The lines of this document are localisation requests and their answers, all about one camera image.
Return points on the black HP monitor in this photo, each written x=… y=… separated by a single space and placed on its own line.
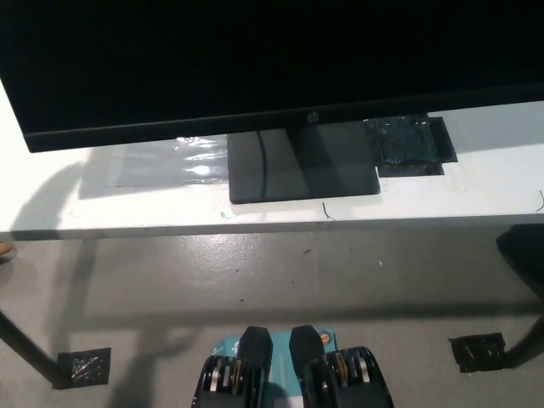
x=212 y=64

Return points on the black teal robot torso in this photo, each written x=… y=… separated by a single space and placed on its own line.
x=255 y=348

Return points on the clear glossy tape sheet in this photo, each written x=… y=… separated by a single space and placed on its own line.
x=200 y=166

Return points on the black tape patch on table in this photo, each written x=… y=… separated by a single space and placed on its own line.
x=404 y=144

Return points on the black floor tape patch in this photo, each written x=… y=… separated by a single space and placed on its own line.
x=85 y=365
x=476 y=353

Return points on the black bulky object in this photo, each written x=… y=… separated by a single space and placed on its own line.
x=523 y=255

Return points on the brown wooden object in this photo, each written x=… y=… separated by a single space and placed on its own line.
x=6 y=250

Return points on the black table leg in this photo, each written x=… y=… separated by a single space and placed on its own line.
x=527 y=348
x=30 y=353

